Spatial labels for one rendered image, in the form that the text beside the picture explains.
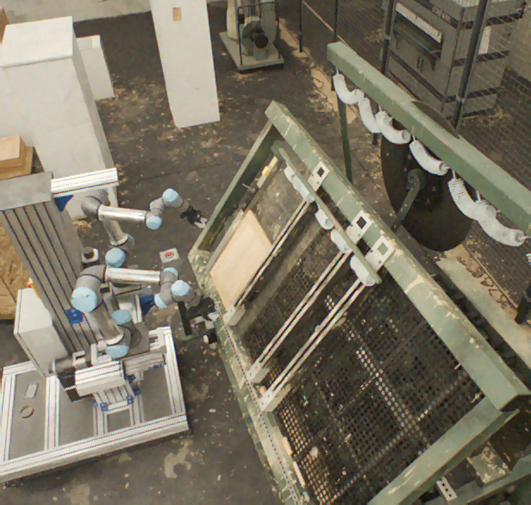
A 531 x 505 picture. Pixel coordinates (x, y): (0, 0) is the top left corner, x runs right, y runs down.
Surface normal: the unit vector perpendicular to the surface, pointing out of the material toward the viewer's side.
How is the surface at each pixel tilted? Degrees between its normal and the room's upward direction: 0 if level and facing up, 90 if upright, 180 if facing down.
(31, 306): 0
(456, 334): 55
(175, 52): 90
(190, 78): 90
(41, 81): 90
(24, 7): 90
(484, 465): 0
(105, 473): 0
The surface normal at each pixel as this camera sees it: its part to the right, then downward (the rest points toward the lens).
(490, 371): -0.78, -0.19
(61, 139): 0.27, 0.65
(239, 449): -0.04, -0.73
